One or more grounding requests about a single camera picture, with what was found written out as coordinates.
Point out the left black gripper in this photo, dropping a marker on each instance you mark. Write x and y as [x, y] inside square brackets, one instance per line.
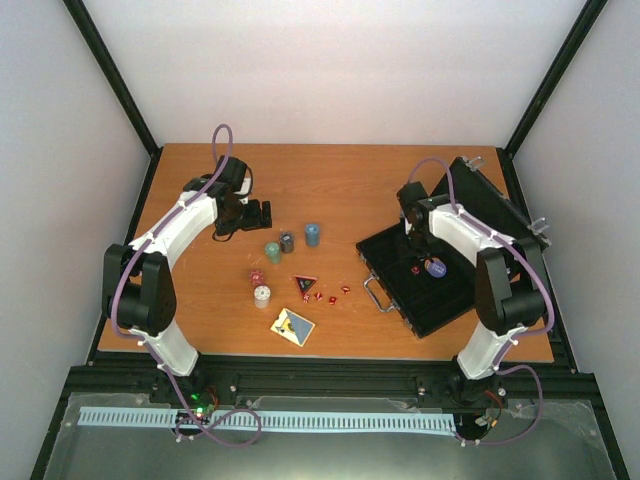
[255, 221]

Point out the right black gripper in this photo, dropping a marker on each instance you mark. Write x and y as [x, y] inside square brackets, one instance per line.
[406, 252]

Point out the purple blind button chips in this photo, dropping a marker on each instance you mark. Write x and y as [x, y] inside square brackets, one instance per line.
[435, 267]

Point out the black poker set case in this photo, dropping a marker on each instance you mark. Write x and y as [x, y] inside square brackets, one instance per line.
[427, 303]

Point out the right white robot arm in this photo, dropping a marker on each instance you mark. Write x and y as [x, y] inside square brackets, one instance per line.
[511, 288]

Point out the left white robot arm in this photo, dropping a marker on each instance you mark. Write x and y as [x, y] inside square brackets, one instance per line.
[138, 294]

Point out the black poker chip stack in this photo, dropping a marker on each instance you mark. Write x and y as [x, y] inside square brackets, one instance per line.
[286, 242]

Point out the green poker chip stack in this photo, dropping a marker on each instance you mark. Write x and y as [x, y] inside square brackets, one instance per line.
[273, 252]

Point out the blue poker chip stack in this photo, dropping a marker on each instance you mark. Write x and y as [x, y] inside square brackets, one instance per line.
[312, 235]

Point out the red poker chip stack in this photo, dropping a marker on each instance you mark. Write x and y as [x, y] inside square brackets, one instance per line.
[257, 278]

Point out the black triangular card box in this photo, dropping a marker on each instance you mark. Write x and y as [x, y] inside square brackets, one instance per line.
[304, 283]

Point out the white poker chip stack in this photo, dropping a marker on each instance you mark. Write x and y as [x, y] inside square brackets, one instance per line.
[262, 296]

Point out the playing card deck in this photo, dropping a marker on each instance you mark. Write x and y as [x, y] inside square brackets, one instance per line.
[292, 327]

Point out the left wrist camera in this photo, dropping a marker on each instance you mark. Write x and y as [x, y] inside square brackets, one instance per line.
[246, 187]

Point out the black aluminium base frame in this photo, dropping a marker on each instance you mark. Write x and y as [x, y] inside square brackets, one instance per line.
[239, 377]

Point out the light blue cable duct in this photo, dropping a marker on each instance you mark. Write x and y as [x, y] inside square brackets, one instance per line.
[272, 421]

